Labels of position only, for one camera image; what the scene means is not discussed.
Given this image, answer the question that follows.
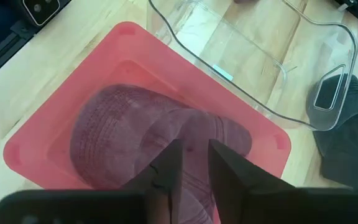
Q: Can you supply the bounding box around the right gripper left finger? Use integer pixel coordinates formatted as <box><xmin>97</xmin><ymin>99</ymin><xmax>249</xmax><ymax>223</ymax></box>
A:
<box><xmin>119</xmin><ymin>139</ymin><xmax>185</xmax><ymax>224</ymax></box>

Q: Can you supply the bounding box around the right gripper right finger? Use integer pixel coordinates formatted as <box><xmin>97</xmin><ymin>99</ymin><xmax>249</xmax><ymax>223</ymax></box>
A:
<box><xmin>208</xmin><ymin>138</ymin><xmax>296</xmax><ymax>224</ymax></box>

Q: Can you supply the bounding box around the clear plastic bin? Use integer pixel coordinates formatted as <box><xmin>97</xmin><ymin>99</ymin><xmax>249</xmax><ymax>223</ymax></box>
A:
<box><xmin>146</xmin><ymin>0</ymin><xmax>358</xmax><ymax>131</ymax></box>

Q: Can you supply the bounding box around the black depth camera box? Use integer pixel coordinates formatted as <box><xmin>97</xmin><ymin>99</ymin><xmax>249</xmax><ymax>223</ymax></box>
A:
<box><xmin>11</xmin><ymin>0</ymin><xmax>71</xmax><ymax>27</ymax></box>

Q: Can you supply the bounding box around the black baseball cap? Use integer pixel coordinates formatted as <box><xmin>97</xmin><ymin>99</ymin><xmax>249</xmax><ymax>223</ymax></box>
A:
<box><xmin>306</xmin><ymin>73</ymin><xmax>358</xmax><ymax>189</ymax></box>

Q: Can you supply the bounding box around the red plastic bin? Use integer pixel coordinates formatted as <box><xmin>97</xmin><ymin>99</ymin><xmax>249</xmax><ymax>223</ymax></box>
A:
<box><xmin>3</xmin><ymin>21</ymin><xmax>292</xmax><ymax>224</ymax></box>

